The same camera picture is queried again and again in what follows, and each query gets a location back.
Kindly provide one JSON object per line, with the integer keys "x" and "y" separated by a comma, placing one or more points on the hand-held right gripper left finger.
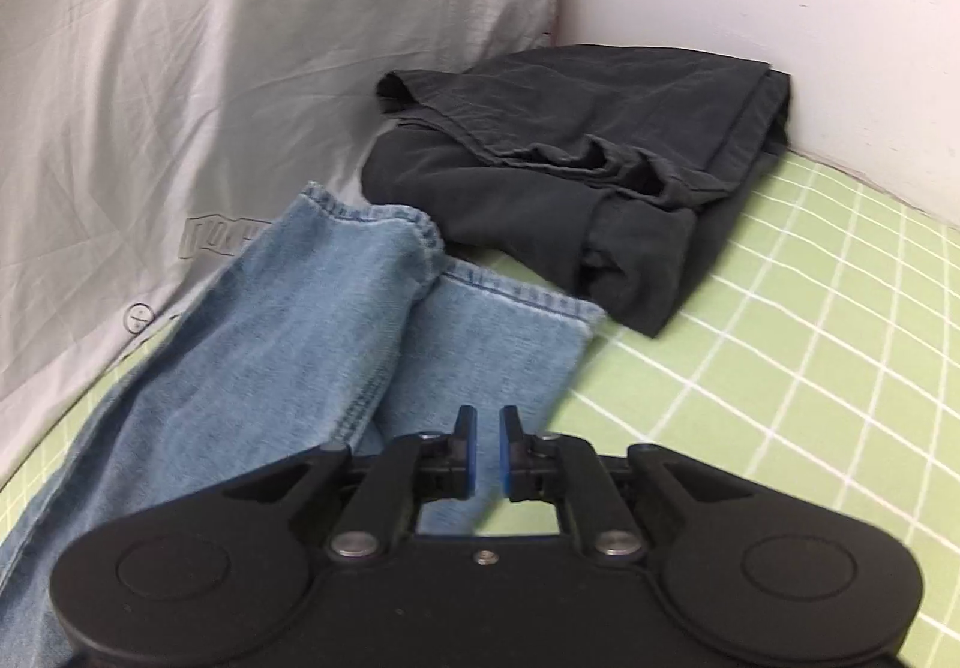
{"x": 469, "y": 458}

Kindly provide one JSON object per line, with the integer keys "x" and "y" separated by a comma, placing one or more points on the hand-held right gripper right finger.
{"x": 506, "y": 458}

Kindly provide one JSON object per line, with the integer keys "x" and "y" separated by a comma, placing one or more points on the blue denim jeans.
{"x": 285, "y": 338}

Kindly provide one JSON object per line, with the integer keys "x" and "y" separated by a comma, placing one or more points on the dark grey folded pants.
{"x": 525, "y": 226}

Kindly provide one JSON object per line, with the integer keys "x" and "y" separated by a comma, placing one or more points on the white carrot print quilt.
{"x": 150, "y": 76}

